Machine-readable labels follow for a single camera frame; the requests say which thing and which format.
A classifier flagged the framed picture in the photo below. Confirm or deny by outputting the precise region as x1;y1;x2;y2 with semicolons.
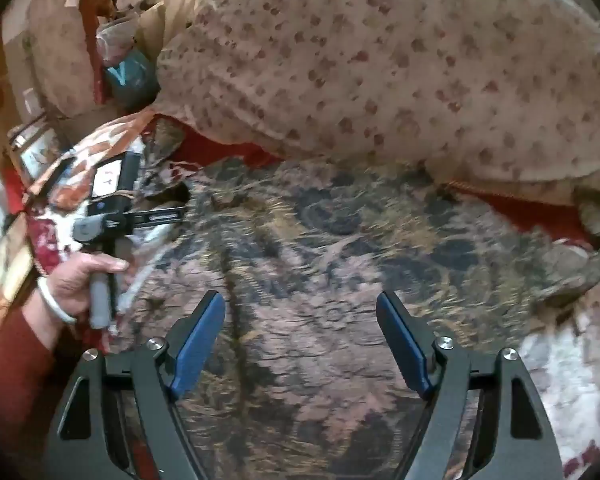
7;115;63;177

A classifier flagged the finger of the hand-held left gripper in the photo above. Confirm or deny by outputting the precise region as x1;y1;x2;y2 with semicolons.
129;206;188;225

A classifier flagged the person's left hand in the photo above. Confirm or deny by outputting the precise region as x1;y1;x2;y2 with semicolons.
39;252;129;323

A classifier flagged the clear plastic bag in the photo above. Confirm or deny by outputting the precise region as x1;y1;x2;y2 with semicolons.
96;12;142;61

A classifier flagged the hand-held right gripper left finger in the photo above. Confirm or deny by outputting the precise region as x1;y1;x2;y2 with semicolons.
42;290;227;480

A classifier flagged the person's left forearm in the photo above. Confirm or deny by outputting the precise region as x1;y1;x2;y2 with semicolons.
0;305;66;466

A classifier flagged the dark paisley patterned garment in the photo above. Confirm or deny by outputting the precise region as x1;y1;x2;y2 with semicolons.
112;122;600;480

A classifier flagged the beige floral pillow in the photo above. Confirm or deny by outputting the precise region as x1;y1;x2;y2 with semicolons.
152;0;600;206

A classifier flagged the white bangle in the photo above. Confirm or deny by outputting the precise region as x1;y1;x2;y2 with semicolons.
36;277;79;325

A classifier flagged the teal bag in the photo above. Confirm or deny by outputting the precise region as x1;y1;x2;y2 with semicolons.
102;47;157;107

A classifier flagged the orange floral cloth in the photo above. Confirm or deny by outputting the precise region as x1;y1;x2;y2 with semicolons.
22;110;156;211

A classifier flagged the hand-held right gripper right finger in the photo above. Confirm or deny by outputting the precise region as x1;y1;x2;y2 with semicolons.
375;290;566;480

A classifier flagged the red white printed blanket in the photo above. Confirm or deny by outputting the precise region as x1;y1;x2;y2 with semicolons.
25;115;600;480

